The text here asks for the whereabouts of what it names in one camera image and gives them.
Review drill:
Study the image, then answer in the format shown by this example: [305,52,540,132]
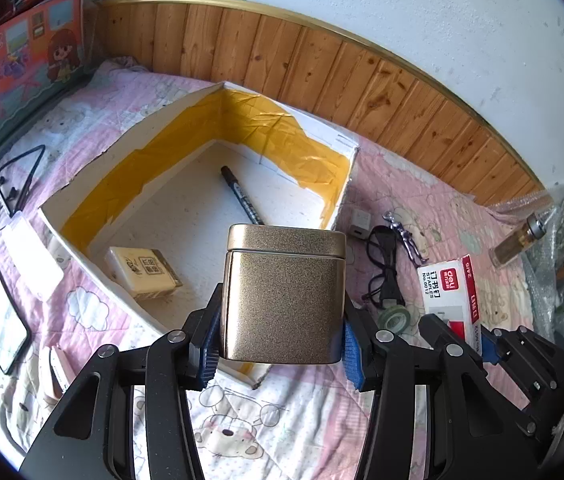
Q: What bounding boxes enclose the green tape roll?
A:
[378,304,411,335]

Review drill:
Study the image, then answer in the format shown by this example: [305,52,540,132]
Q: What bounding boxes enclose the red white staples box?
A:
[417,255,482,354]

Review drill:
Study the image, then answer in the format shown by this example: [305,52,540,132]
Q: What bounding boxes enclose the black glasses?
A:
[362,226,405,310]

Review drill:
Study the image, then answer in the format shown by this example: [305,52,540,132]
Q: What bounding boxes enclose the purple silver action figure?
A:
[383,211,428,268]

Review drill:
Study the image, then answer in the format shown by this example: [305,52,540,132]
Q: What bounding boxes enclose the gold metal tin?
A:
[220,224,347,365]

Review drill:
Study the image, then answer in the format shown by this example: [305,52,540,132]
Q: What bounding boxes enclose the gold tissue pack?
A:
[104,246,182,300]

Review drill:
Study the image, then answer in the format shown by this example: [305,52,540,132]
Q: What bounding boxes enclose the white power adapter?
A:
[349,209,372,240]

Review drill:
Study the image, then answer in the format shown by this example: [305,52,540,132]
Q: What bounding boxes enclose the black marker pen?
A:
[220,166,265,226]

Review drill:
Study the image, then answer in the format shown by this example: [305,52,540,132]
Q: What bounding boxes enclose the bubble wrap sheet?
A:
[490,191,564,349]

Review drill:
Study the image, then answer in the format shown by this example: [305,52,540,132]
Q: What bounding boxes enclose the glass tea bottle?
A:
[489,212,546,268]

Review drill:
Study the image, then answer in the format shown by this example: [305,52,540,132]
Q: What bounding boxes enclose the white cardboard box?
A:
[42,84,358,364]

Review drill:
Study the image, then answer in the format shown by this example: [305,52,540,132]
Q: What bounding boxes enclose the pink cartoon bed quilt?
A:
[0,84,562,479]

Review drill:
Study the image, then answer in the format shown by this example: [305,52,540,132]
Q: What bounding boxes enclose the black neckband earphones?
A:
[0,144,47,218]

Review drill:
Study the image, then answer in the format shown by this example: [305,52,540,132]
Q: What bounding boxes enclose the wooden headboard panel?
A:
[84,0,541,205]

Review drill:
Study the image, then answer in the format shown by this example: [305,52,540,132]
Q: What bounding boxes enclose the pink toy box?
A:
[0,0,84,144]

